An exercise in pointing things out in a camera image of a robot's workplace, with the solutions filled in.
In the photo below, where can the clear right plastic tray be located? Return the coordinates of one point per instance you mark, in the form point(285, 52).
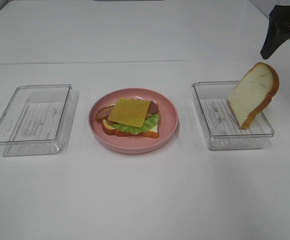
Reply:
point(219, 126)

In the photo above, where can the clear plastic tray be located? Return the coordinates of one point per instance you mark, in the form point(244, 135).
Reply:
point(37, 120)
point(219, 126)

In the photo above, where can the white bread slice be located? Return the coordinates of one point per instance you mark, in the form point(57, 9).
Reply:
point(150, 128)

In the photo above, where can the pale pink bacon strip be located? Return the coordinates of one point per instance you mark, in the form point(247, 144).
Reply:
point(104, 112)

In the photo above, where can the yellow cheese slice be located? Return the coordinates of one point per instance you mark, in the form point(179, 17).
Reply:
point(122, 113)

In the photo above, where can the clear left plastic tray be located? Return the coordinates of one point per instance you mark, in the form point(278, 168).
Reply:
point(37, 120)

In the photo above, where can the dark brown bacon strip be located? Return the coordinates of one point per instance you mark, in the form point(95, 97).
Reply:
point(144, 109)

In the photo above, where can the pink round plate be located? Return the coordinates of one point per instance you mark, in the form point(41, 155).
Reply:
point(136, 144)

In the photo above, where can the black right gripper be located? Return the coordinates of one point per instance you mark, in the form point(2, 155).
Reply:
point(278, 30)

